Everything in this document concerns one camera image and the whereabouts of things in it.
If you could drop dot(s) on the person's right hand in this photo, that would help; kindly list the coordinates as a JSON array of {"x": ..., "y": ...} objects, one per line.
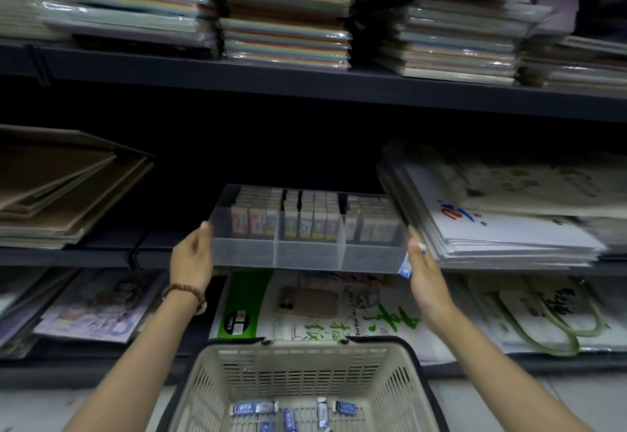
[{"x": 428, "y": 284}]

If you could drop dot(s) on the person's left hand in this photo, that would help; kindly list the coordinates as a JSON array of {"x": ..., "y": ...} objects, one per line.
[{"x": 191, "y": 262}]

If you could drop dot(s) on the single blue packaged eraser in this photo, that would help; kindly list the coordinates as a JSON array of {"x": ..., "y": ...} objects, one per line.
[{"x": 405, "y": 270}]

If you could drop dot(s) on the clear plastic divided tray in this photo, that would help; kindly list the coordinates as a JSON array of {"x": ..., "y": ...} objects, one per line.
[{"x": 308, "y": 253}]

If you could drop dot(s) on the beige plastic shopping basket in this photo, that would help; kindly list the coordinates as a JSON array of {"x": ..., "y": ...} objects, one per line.
[{"x": 294, "y": 358}]

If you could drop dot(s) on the pile of mixed packaged erasers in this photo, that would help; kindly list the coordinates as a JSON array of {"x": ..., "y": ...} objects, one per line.
[{"x": 254, "y": 407}]

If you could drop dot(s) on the person's left forearm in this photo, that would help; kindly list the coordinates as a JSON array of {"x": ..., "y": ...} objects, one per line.
[{"x": 137, "y": 373}]

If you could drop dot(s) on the person's right forearm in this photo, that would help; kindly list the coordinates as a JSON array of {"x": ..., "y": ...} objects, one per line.
[{"x": 490, "y": 382}]

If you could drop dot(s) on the green and white paper pack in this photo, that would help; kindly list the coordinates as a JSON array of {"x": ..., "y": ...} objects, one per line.
[{"x": 250, "y": 294}]

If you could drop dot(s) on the white poster paper stack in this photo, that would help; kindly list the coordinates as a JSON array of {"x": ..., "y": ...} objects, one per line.
[{"x": 514, "y": 236}]

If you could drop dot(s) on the purple cartoon cover book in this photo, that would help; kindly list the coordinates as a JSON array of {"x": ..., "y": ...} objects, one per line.
[{"x": 98, "y": 309}]

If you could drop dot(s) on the brown sketchbook stack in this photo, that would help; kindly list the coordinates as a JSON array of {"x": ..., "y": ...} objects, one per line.
[{"x": 63, "y": 191}]

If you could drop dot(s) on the spiral sketch pad stack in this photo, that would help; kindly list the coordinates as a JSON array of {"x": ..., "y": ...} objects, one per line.
[{"x": 24, "y": 309}]

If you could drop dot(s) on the dark metal shelf unit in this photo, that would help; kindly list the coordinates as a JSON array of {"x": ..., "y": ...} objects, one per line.
[{"x": 294, "y": 89}]

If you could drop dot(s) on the plastic wrapped paper stack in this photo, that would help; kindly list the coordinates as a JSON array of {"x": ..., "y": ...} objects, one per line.
[{"x": 573, "y": 67}]

